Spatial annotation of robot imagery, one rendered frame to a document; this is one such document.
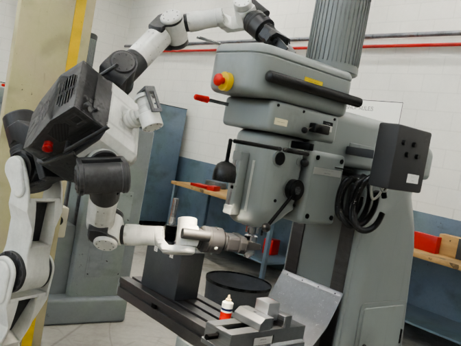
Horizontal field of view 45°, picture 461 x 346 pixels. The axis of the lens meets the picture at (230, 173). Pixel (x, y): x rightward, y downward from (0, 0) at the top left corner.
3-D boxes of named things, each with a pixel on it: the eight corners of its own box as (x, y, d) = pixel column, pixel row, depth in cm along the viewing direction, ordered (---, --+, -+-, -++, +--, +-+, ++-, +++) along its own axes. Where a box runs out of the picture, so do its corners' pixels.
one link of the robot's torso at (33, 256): (-14, 290, 190) (-2, 154, 190) (27, 283, 205) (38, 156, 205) (17, 298, 183) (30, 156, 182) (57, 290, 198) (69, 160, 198)
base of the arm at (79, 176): (77, 207, 160) (77, 176, 154) (72, 180, 170) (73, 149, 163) (129, 204, 166) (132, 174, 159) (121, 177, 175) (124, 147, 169)
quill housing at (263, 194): (254, 229, 180) (272, 132, 178) (215, 216, 195) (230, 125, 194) (294, 231, 192) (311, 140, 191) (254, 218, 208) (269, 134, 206)
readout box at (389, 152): (390, 189, 177) (403, 123, 176) (367, 185, 184) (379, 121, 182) (424, 194, 190) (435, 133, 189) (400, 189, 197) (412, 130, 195)
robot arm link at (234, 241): (250, 234, 187) (217, 230, 183) (245, 262, 187) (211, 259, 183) (237, 226, 199) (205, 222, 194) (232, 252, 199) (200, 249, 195)
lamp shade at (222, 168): (208, 178, 169) (213, 158, 169) (215, 178, 176) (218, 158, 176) (232, 183, 167) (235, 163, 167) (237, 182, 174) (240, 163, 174)
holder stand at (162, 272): (173, 301, 214) (182, 250, 213) (140, 283, 229) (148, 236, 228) (197, 298, 223) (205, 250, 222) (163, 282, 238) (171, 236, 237)
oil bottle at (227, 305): (223, 327, 194) (228, 296, 193) (215, 323, 197) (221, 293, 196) (232, 326, 196) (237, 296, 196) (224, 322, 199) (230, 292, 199)
